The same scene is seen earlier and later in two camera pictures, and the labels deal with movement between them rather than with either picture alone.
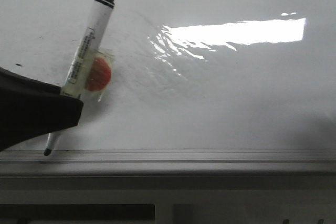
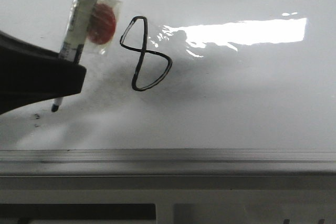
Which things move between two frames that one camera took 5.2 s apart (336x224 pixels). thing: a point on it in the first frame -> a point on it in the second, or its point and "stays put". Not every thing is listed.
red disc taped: (98, 75) -> (103, 21)
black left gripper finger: (30, 108) -> (30, 74)
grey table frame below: (167, 198) stays put
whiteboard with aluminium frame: (214, 73) stays put
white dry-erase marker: (92, 37) -> (85, 2)
